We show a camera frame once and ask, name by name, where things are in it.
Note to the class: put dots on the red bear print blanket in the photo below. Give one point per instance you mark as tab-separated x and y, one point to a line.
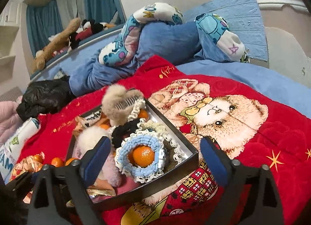
246	125

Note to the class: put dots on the pink white fluffy hair claw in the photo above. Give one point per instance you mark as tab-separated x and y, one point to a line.
87	140

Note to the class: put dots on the rear mandarin of pile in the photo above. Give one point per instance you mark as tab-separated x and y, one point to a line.
38	158

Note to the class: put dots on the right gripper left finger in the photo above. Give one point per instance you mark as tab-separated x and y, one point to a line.
93	161

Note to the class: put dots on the pink quilt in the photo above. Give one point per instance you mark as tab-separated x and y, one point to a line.
9	120

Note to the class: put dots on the black puffer jacket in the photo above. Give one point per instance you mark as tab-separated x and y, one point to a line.
45	97

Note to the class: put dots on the long brown plush toy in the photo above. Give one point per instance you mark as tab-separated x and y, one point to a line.
56	44

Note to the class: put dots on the black shallow box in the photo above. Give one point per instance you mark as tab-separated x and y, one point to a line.
182	157

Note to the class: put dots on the lone mandarin on blanket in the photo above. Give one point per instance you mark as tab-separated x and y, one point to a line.
143	156

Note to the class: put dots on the blue white crochet scrunchie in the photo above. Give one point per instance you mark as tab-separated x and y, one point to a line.
126	165

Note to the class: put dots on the mandarin of pile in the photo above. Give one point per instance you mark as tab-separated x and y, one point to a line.
57	162
38	158

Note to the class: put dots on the beige fluffy hair claw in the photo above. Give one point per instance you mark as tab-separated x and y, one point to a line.
118	102

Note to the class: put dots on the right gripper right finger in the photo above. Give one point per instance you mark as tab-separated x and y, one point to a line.
217	161

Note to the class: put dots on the blue fleece blanket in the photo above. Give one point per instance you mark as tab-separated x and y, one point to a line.
158	29

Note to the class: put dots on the mickey mouse plush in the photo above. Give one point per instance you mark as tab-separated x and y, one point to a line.
89	28

